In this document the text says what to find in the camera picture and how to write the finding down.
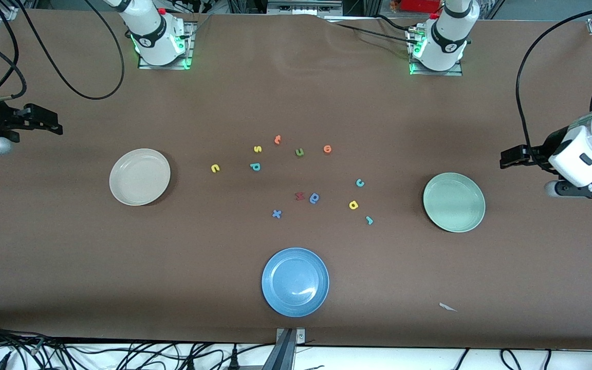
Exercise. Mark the black power plug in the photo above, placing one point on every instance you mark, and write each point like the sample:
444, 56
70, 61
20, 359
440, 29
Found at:
234, 359

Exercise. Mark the silver mounting bracket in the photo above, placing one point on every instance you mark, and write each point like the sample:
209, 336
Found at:
301, 336

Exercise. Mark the blue letter a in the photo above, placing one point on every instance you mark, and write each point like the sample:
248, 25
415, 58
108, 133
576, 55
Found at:
314, 201

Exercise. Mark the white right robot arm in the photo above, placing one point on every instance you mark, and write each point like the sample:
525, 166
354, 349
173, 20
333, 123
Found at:
154, 36

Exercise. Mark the green plate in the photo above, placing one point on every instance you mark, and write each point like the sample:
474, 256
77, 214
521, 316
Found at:
455, 203

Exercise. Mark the white paper scrap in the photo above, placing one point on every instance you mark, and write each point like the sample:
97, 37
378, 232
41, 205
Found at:
447, 307

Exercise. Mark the teal letter p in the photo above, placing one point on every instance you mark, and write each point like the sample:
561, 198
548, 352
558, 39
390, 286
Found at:
255, 166

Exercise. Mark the dark aluminium strut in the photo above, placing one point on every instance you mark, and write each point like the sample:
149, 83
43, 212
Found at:
280, 357

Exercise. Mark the grey power strip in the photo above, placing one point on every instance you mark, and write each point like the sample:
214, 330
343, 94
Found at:
301, 7

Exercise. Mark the yellow letter d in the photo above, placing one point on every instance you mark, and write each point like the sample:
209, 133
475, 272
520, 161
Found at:
355, 206

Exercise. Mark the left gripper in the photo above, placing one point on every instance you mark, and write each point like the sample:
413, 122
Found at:
538, 152

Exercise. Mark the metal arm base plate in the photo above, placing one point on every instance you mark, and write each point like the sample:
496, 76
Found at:
191, 46
457, 73

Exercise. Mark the beige plate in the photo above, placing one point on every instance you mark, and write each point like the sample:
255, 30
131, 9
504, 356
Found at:
139, 177

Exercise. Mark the red box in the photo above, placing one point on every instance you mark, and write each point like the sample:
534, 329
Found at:
419, 5

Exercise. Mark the blue plate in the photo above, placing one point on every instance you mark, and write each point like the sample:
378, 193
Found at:
295, 282

